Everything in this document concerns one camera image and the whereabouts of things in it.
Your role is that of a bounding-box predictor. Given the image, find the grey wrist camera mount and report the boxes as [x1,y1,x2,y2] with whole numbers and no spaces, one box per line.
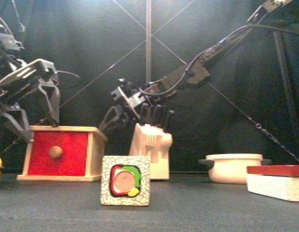
[0,58,59,98]
[111,78,147,121]

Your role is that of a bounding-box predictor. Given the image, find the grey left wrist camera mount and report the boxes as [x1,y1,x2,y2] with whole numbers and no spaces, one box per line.
[0,58,59,98]

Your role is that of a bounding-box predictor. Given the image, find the red drawer with wooden knob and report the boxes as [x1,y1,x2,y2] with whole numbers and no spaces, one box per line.
[27,130,91,178]

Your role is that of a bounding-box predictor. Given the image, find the white toy pot black handles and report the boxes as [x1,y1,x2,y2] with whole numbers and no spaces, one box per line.
[198,152,275,186]

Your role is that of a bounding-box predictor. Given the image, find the white toy knife block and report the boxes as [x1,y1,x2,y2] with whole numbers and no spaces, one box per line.
[128,121,175,181]

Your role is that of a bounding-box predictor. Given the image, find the black-handled toy knife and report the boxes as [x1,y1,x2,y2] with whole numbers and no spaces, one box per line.
[139,101,151,127]
[163,109,176,133]
[150,103,163,127]

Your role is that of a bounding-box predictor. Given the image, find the grey vertical frame pole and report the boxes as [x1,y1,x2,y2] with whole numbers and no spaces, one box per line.
[146,0,154,85]

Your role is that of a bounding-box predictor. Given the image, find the wooden drawer cabinet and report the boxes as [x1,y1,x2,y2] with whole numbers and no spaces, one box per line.
[16,124,111,183]

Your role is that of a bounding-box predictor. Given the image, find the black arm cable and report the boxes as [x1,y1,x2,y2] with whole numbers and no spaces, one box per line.
[139,23,299,98]
[54,70,84,81]

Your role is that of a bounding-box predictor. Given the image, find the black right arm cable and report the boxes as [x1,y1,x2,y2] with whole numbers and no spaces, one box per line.
[139,23,299,98]

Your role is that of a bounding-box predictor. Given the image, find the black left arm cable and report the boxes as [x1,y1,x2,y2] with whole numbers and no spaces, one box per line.
[54,70,84,81]

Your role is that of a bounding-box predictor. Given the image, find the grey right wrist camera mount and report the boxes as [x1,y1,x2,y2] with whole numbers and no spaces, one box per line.
[111,78,147,121]

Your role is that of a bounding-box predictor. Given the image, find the white box with red lid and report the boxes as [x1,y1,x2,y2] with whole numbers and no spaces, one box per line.
[246,164,299,203]

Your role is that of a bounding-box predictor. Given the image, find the toy sushi roll block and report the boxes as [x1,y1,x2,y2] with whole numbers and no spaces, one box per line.
[99,154,152,208]

